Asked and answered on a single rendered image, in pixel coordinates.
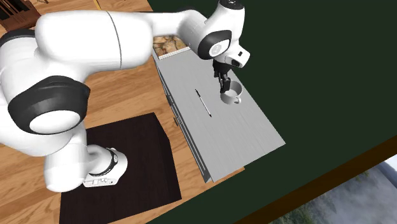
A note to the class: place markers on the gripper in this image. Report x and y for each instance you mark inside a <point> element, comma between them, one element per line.
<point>219,67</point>

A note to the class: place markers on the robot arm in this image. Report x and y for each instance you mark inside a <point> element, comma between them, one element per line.
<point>77,43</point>

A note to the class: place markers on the white cup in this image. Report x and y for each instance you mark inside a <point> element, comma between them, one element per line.
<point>235,90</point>

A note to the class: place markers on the black and white pen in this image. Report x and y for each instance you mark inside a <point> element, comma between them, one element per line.
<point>203,103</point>

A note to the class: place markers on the grey chest of drawers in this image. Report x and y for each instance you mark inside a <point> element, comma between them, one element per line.
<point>229,136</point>

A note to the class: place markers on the brown marbled book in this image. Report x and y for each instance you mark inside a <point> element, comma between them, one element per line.
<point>167,45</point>

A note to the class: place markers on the dark wooden furniture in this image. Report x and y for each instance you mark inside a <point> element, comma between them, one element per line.
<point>15,14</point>

